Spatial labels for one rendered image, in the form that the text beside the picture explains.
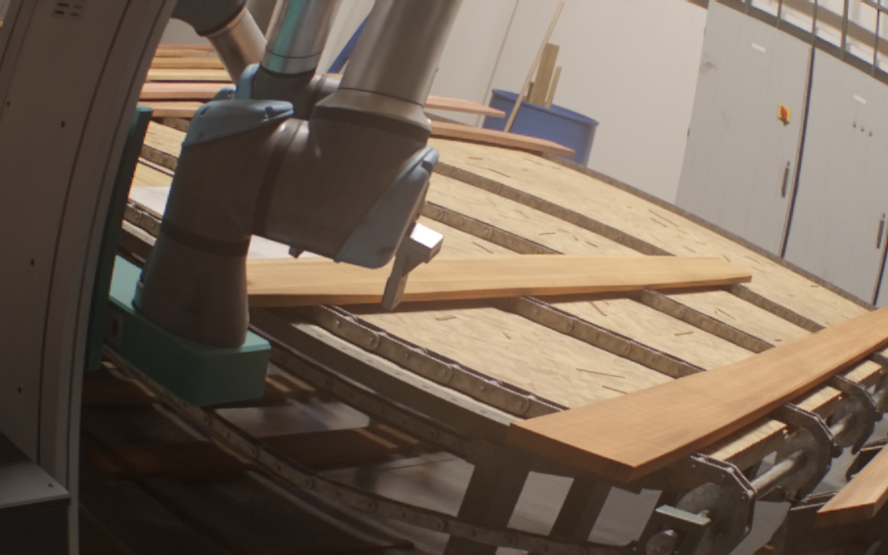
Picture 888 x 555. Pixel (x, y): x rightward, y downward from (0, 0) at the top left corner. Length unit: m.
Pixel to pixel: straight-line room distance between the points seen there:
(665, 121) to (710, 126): 0.82
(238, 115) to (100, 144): 0.18
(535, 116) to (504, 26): 1.48
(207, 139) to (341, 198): 0.16
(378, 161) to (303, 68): 0.26
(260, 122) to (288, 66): 0.21
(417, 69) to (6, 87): 0.56
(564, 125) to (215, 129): 6.77
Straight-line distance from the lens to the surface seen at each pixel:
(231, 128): 1.41
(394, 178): 1.40
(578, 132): 8.19
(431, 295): 2.84
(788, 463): 2.73
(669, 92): 8.89
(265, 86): 1.63
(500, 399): 2.40
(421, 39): 1.43
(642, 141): 8.95
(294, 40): 1.60
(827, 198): 7.84
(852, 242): 7.78
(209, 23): 2.01
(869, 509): 1.85
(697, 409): 2.48
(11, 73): 1.55
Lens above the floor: 1.41
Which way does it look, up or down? 10 degrees down
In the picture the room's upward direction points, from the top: 16 degrees clockwise
